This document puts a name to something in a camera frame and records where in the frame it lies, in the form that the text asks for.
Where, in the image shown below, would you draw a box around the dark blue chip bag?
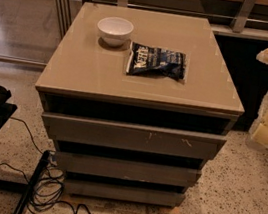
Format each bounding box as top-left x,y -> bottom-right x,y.
125,42 -> 186,80

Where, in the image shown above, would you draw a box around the coiled black cables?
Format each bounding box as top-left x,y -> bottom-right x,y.
0,114 -> 135,214

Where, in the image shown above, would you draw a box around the grey top drawer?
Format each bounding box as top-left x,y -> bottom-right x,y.
42,112 -> 226,160

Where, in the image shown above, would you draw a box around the grey three-drawer cabinet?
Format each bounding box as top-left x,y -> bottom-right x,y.
19,0 -> 258,214

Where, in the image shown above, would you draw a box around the white ceramic bowl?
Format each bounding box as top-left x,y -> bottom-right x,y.
97,17 -> 134,47

